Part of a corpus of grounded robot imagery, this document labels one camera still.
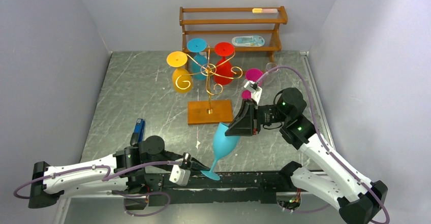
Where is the magenta wine glass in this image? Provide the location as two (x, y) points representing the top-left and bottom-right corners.
(241, 68), (263, 99)

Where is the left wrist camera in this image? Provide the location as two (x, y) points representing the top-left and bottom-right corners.
(169, 165), (191, 186)

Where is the gold wire glass rack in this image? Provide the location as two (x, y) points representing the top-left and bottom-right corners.
(184, 49), (243, 125)

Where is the yellow wine glass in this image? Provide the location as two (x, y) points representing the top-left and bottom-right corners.
(166, 51), (193, 93)

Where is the blue packaged item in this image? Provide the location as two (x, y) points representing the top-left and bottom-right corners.
(231, 35), (265, 47)

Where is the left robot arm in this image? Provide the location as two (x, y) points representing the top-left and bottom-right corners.
(28, 136), (209, 209)

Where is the blue wine glass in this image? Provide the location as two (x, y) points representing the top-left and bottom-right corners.
(187, 38), (207, 81)
(201, 122), (240, 181)

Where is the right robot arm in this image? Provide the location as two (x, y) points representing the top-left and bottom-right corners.
(225, 88), (388, 223)

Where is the red wine glass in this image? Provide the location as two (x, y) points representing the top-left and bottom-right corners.
(213, 42), (234, 85)

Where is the blue wine glass back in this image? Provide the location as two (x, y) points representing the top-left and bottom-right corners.
(187, 38), (207, 81)

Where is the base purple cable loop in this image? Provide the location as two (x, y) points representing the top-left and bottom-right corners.
(112, 190), (172, 217)

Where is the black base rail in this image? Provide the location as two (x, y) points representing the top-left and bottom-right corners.
(62, 170), (314, 207)

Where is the clear wine glass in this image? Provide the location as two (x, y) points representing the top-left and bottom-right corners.
(264, 62), (279, 76)

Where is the wooden shelf rack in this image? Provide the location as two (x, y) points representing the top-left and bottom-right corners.
(179, 6), (288, 62)

